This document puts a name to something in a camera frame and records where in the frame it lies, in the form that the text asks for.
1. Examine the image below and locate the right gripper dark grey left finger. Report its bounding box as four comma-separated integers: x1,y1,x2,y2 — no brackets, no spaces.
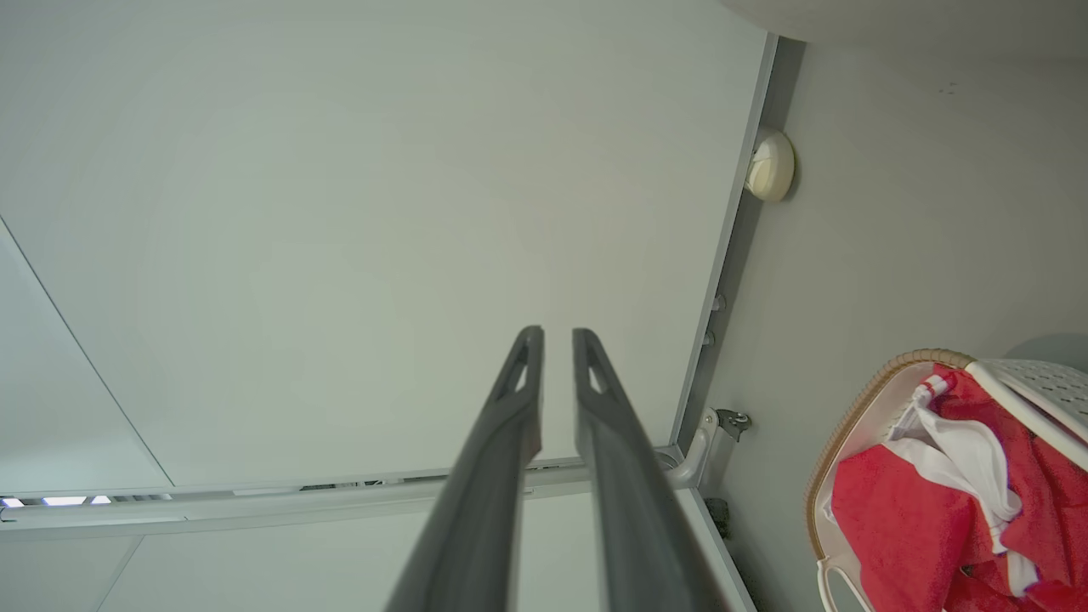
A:
384,326,545,612

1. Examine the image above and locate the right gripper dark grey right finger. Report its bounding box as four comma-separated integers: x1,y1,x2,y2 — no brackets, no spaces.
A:
572,328,734,612

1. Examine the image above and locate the red and white garment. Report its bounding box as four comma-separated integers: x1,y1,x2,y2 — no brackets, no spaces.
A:
830,364,1088,612

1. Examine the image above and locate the grey partition foot with caster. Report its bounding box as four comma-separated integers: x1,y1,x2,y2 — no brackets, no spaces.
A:
667,407,752,491

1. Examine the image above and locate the white round dome fixture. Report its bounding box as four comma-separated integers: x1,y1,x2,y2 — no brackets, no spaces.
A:
745,127,797,204

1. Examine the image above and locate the white laundry basket brown rim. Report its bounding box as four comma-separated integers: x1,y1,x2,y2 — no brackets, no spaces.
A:
804,348,1088,612

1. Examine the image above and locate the grey partition base rail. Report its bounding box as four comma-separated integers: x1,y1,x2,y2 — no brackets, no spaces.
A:
670,32,807,453

